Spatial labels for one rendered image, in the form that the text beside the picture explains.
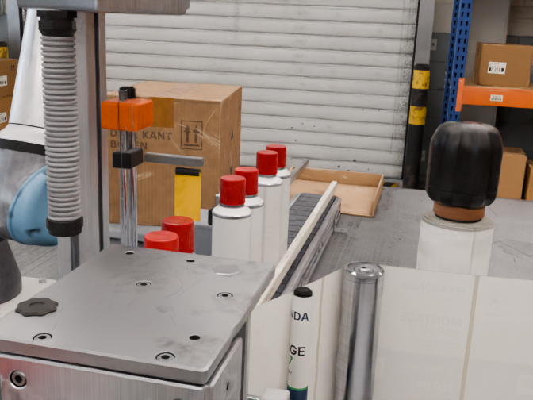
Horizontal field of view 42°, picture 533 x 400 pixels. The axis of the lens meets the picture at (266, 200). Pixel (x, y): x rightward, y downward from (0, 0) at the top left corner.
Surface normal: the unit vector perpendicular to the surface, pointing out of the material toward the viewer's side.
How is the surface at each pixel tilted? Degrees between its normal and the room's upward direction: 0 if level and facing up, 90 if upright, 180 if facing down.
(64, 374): 90
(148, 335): 0
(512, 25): 90
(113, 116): 90
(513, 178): 90
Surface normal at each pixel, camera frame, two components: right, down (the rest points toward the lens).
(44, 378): -0.23, 0.25
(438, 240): -0.67, 0.18
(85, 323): 0.04, -0.96
